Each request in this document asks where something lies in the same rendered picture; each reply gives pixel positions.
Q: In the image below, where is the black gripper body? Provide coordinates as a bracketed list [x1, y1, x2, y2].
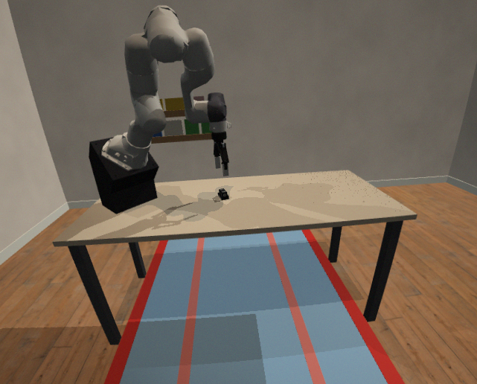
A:
[211, 131, 227, 149]

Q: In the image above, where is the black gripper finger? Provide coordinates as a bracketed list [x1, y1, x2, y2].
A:
[217, 143, 229, 176]
[214, 140, 220, 169]

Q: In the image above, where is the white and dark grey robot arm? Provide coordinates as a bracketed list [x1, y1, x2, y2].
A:
[101, 5, 231, 171]

